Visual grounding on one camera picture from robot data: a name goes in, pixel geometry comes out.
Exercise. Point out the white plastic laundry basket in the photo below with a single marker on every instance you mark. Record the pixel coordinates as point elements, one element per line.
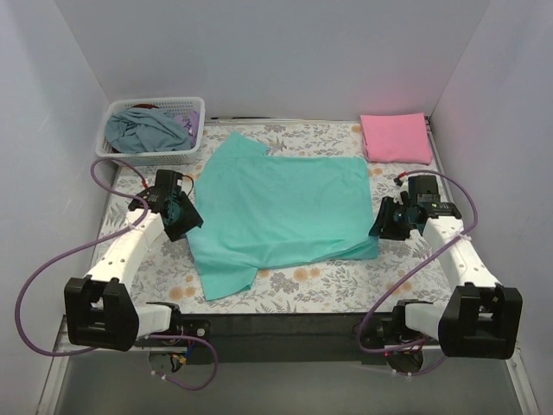
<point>175,105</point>

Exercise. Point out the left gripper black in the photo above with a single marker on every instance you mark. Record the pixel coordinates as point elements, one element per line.
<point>182,217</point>

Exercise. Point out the lilac t-shirt in basket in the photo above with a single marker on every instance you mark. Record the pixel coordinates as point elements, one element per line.
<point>191,125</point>

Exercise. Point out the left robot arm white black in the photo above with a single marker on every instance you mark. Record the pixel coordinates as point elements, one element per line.
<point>99,310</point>

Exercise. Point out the grey-blue t-shirt in basket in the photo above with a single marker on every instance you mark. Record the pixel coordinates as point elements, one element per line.
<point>134,131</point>

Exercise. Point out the teal t-shirt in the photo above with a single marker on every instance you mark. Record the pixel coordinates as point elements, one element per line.
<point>270,212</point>

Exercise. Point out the folded pink t-shirt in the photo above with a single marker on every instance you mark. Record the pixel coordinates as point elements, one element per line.
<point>396,139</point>

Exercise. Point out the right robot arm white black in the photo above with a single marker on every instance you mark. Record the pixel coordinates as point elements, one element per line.
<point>481,317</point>

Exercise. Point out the dark red garment in basket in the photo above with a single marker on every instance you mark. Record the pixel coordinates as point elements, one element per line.
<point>145,106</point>

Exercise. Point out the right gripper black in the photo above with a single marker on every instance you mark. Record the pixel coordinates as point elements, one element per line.
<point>390,219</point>

